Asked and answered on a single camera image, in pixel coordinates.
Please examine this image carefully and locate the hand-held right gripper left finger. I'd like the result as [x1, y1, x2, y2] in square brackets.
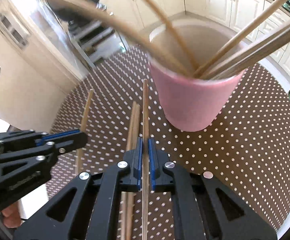
[12, 137, 144, 240]

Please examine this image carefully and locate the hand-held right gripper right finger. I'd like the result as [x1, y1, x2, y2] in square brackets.
[148, 137, 278, 240]

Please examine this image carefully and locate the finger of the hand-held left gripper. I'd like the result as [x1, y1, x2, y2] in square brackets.
[0, 129, 82, 153]
[0, 132, 88, 198]

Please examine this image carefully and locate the light wooden chopstick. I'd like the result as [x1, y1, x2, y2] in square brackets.
[125, 104, 142, 240]
[75, 89, 94, 174]
[142, 79, 150, 240]
[120, 101, 138, 240]

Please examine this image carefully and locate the pink cup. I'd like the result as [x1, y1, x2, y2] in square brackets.
[149, 24, 247, 132]

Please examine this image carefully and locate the bunch of wooden chopsticks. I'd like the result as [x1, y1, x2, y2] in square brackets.
[6, 0, 290, 80]

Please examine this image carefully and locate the person's left hand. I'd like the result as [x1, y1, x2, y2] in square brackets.
[0, 201, 22, 228]

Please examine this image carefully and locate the cream panelled cabinet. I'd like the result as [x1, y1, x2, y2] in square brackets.
[0, 0, 90, 140]

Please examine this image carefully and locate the brown polka dot tablecloth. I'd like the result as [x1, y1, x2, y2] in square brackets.
[46, 46, 290, 240]

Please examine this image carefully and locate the metal shelf rack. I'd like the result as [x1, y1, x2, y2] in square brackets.
[67, 4, 129, 64]

